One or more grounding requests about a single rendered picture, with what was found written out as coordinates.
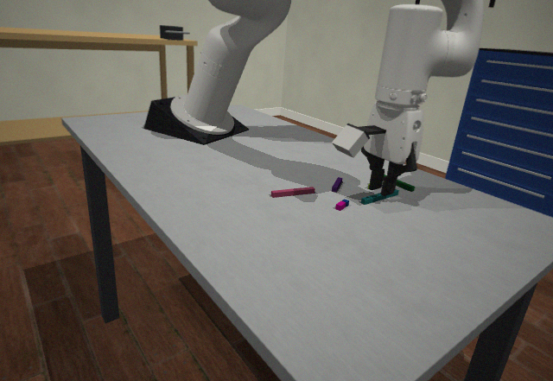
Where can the purple rod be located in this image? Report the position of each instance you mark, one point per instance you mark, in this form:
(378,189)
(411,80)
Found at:
(336,185)

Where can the turquoise rod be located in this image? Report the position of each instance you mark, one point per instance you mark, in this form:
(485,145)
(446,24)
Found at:
(377,197)

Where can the dark green rod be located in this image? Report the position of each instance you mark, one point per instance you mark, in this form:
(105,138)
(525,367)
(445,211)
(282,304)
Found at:
(405,186)

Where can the pink rod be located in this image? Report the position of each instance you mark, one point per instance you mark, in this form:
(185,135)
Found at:
(294,191)

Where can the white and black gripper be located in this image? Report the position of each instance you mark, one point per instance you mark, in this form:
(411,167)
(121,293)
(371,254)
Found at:
(401,142)

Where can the magenta rod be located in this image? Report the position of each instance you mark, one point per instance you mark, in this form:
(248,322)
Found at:
(341,205)

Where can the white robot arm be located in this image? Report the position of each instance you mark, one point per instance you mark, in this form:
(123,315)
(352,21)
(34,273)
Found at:
(415,49)

